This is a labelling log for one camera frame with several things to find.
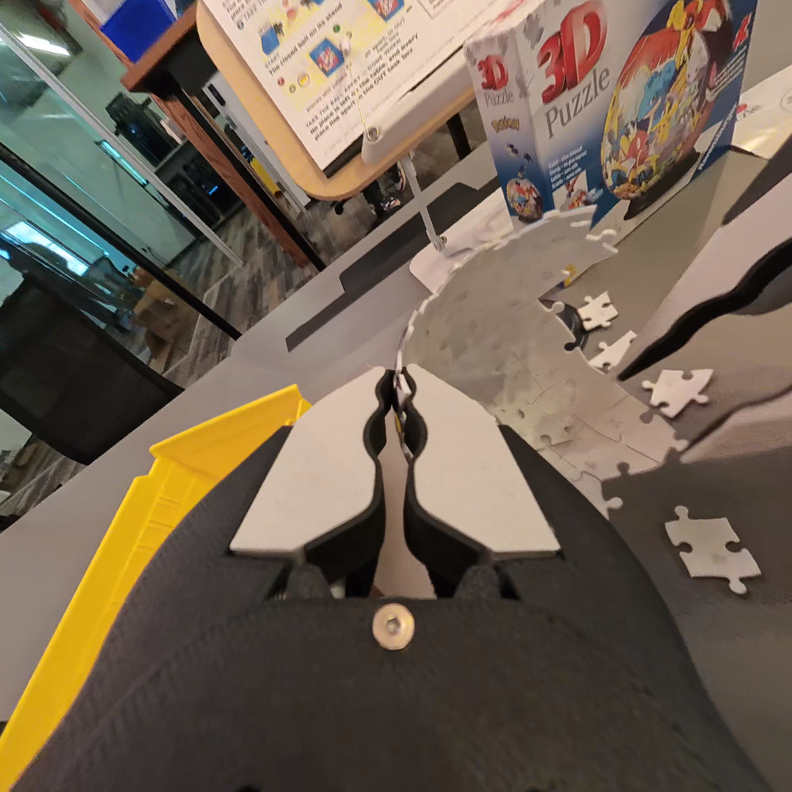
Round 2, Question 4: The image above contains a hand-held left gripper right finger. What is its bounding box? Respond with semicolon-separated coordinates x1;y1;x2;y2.
401;363;562;599

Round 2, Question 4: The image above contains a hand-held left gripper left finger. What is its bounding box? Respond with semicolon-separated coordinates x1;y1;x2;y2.
229;365;398;598

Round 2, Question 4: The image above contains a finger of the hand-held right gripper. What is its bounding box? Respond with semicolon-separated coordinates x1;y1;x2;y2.
681;396;792;471
618;176;792;382

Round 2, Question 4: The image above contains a white puzzle piece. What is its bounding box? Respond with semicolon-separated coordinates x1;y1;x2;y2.
577;292;620;332
665;506;762;596
642;369;714;420
588;330;638;372

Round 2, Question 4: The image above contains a partly built puzzle ball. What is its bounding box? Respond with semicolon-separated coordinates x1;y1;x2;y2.
394;204;692;517

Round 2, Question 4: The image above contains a black round ball stand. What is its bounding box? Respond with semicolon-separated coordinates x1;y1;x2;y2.
557;302;590;352

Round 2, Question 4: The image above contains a colourful puzzle box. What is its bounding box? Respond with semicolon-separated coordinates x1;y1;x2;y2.
464;0;761;225

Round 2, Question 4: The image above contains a white paper sheet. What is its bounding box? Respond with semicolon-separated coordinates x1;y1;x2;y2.
410;204;517;293
732;80;792;160

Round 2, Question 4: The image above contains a yellow plastic bin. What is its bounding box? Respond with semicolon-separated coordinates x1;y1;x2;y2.
0;384;313;792

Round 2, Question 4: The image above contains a black office chair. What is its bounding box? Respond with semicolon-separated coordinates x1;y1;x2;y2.
0;272;184;465

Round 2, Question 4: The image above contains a thin metal rod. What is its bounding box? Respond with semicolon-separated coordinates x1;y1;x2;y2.
401;160;448;253

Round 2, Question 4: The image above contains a white table with tan edge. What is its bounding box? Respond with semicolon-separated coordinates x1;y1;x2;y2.
196;0;496;202

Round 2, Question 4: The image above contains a brown wooden desk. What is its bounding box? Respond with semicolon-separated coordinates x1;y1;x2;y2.
65;0;325;272

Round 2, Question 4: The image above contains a printed instruction poster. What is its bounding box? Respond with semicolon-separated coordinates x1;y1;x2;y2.
203;0;539;173

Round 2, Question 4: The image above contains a blue box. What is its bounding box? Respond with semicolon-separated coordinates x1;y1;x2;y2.
99;0;178;63

